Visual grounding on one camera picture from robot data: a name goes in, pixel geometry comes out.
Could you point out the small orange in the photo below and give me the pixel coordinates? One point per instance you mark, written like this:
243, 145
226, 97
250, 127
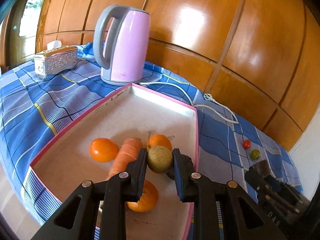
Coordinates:
159, 140

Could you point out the silver ornate tissue box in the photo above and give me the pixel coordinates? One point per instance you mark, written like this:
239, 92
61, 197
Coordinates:
55, 59

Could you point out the dark cut eggplant piece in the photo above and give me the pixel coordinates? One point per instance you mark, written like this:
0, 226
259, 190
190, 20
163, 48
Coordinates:
262, 168

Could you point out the red tomato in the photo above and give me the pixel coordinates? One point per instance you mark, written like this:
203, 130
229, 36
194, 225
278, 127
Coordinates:
246, 144

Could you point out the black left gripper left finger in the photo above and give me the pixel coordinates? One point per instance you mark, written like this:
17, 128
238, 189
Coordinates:
123, 187

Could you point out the beige round fruit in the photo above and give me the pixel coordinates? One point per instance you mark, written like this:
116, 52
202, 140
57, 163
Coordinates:
159, 159

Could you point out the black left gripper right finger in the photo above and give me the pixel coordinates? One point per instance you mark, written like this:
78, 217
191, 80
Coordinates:
193, 187

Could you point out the orange carrot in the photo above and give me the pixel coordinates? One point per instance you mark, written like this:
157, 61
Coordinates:
128, 152

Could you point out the pink electric kettle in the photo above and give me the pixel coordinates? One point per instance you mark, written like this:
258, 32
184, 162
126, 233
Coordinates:
120, 44

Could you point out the wooden wardrobe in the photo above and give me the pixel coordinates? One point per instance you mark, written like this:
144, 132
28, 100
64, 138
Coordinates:
258, 57

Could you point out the pink rimmed white tray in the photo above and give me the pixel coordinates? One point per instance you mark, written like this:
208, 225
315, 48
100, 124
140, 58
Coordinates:
131, 111

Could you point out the wooden door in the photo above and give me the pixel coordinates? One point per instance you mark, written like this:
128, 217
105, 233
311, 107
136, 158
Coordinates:
18, 33

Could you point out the large orange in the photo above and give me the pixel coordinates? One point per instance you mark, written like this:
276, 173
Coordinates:
103, 150

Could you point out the blue plaid bedsheet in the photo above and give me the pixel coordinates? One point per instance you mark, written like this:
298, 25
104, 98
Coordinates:
33, 111

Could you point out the green tomato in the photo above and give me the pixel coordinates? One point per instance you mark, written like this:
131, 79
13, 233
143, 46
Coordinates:
254, 154

